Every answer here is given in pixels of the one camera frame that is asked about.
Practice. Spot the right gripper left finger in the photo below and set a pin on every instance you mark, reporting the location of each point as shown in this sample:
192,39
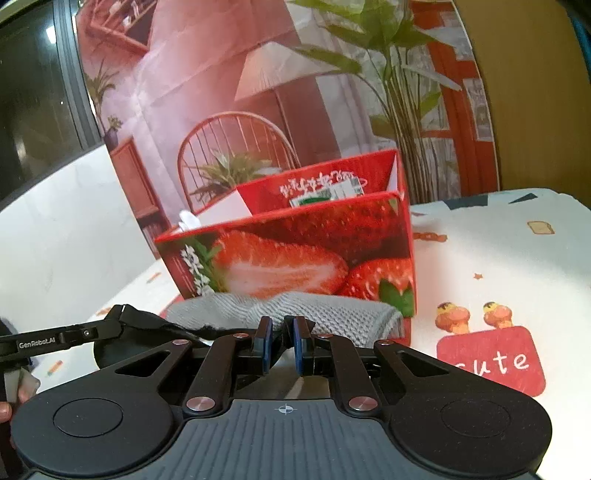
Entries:
261,345

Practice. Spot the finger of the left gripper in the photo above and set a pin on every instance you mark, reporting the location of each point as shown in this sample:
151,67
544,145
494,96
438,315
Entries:
108,328

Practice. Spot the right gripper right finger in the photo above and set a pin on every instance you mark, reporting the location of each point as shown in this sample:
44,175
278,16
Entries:
304,346

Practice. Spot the living room backdrop poster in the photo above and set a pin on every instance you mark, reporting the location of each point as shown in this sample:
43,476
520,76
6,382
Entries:
195,97

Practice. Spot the grey mesh cloth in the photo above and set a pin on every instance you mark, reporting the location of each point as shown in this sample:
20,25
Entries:
362,321

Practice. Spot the red strawberry cardboard box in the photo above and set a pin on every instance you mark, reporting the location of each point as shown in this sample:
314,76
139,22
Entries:
252,242

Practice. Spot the green white item in box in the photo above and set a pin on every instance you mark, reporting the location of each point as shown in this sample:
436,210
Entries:
346,189

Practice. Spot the white cartoon tablecloth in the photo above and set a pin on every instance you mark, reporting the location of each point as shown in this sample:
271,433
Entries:
504,291

